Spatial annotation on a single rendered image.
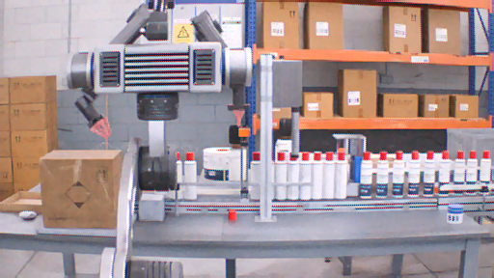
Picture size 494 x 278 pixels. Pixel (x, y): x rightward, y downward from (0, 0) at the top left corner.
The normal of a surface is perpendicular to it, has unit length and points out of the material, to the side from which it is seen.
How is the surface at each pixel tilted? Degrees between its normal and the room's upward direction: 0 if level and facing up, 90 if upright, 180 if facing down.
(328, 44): 91
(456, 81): 90
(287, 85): 90
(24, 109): 89
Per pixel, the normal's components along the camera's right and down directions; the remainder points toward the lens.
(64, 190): 0.07, 0.12
